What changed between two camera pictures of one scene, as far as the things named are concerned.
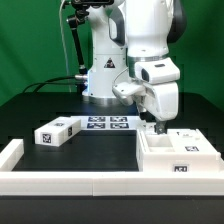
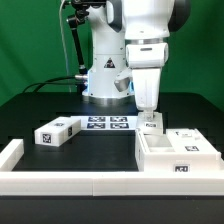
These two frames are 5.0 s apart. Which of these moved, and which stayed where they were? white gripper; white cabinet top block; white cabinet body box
Moved: white gripper
Stayed: white cabinet top block; white cabinet body box
